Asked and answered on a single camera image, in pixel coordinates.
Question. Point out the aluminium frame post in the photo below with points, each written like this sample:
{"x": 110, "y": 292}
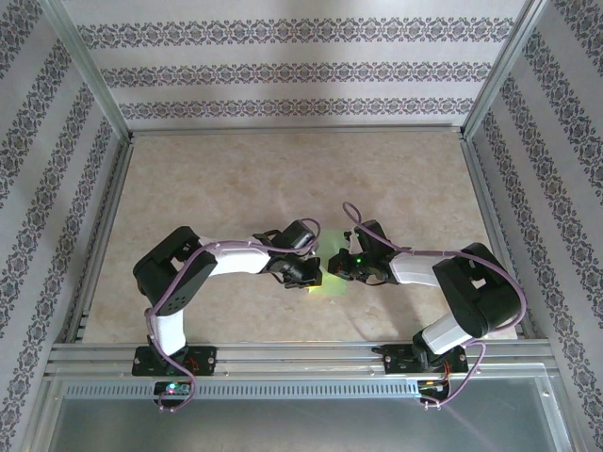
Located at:
{"x": 505, "y": 70}
{"x": 88, "y": 70}

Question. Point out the circuit board with green light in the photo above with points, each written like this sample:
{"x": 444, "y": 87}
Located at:
{"x": 173, "y": 389}

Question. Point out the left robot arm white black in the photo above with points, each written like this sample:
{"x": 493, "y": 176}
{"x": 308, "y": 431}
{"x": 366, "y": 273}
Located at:
{"x": 235, "y": 261}

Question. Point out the long aluminium mounting rail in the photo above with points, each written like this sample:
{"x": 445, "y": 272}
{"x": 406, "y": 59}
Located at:
{"x": 301, "y": 358}

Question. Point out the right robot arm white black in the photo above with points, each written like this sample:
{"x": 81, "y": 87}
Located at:
{"x": 471, "y": 292}

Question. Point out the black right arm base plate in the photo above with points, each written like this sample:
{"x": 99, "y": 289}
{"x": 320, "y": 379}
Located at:
{"x": 396, "y": 362}

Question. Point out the aluminium table side rail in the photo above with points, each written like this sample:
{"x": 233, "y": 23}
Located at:
{"x": 106, "y": 235}
{"x": 490, "y": 212}

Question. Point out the light green square paper sheet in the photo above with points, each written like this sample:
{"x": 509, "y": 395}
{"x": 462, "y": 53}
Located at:
{"x": 330, "y": 241}

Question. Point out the aluminium rail along patterned wall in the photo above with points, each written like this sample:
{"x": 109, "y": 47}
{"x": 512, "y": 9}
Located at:
{"x": 301, "y": 130}

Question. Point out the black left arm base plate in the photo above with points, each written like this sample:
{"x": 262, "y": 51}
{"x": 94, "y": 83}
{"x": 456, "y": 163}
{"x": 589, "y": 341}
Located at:
{"x": 207, "y": 360}

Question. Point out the grey sheet metal panel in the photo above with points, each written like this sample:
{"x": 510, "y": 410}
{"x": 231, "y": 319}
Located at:
{"x": 301, "y": 424}

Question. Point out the small connector board orange light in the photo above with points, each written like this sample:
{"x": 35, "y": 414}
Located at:
{"x": 431, "y": 385}

